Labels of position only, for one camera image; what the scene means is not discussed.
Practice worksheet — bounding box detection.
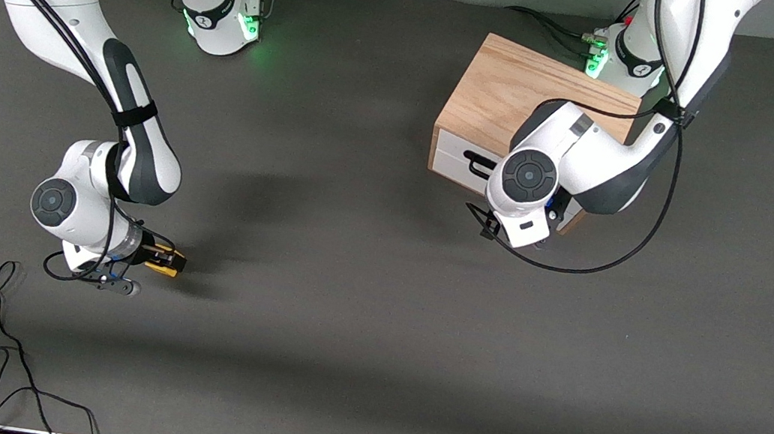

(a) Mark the yellow block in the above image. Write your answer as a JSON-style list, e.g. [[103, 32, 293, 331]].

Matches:
[[144, 248, 188, 280]]

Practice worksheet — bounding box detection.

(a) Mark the light wooden drawer cabinet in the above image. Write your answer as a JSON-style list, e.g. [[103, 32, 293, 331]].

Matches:
[[421, 26, 649, 243]]

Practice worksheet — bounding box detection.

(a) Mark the black left arm base cable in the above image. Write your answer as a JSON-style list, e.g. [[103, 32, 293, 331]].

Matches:
[[500, 3, 613, 61], [613, 0, 642, 27]]

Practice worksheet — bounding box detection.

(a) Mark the black wire drawer handle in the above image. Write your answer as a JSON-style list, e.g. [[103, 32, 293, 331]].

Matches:
[[460, 149, 510, 179]]

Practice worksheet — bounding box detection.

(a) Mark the dark grey table mat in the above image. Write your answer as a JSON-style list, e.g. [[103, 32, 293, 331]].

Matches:
[[0, 0, 774, 434]]

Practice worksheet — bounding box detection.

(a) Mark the narrow black velcro strap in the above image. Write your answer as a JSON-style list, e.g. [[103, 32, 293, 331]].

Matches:
[[109, 95, 161, 134]]

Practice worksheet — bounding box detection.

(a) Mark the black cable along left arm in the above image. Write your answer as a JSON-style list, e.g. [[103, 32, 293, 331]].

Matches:
[[458, 0, 704, 288]]

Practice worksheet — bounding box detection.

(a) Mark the white-fronted wooden drawer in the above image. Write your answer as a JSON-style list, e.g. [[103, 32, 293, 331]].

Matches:
[[433, 127, 520, 180]]

